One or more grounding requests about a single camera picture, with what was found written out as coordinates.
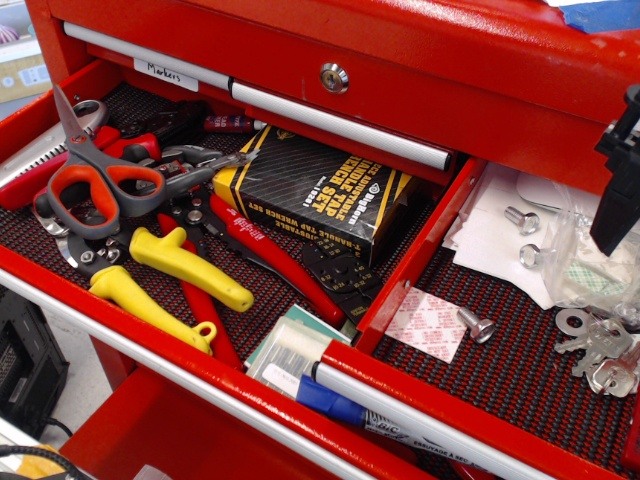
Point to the black electronic box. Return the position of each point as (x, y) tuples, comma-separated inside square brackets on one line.
[(33, 368)]

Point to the yellow handled tin snips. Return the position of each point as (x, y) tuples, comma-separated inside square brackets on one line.
[(110, 280)]

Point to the blue capped BIC marker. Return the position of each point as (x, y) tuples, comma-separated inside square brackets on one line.
[(338, 407)]

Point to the white adhesive strip packet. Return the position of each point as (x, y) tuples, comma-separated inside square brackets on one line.
[(428, 324)]

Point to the red black handled pliers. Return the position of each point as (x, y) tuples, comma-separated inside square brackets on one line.
[(135, 149)]

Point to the grey handled cutter pliers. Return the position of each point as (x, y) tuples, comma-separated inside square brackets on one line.
[(186, 166)]

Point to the black crimping tool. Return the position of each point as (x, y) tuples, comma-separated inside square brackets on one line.
[(174, 124)]

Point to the black yellow tap wrench box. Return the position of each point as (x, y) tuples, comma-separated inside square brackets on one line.
[(311, 190)]

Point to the silver pan head screw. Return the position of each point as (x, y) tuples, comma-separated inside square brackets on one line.
[(480, 330)]

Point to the red threadlocker tube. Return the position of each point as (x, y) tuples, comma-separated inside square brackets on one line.
[(231, 124)]

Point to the silver key bunch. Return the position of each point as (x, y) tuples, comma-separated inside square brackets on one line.
[(610, 357)]

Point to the clear plastic bit case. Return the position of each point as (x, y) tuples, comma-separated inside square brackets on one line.
[(295, 343)]

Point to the red handled wire stripper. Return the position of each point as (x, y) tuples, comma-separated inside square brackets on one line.
[(337, 284)]

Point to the silver hex bolt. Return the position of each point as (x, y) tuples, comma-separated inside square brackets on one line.
[(526, 223), (531, 256)]

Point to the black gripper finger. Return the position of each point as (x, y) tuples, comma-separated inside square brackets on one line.
[(618, 210)]

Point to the white paper sheets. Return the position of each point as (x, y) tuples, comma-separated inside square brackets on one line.
[(484, 240)]

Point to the red tool chest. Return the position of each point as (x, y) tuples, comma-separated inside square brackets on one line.
[(439, 89)]

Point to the clear plastic bag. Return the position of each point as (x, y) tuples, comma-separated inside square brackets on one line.
[(577, 274)]

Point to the silver cabinet lock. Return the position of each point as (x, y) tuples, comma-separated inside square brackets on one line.
[(334, 78)]

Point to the grey and orange scissors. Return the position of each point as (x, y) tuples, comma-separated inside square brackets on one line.
[(103, 174)]

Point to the white markers label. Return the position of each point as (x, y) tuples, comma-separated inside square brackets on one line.
[(165, 74)]

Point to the silver flat washer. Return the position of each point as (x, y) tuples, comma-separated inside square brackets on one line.
[(572, 322)]

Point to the silver hex bolt lower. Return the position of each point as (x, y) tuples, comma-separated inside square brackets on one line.
[(531, 256)]

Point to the cardboard box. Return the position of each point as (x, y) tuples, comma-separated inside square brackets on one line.
[(23, 70)]

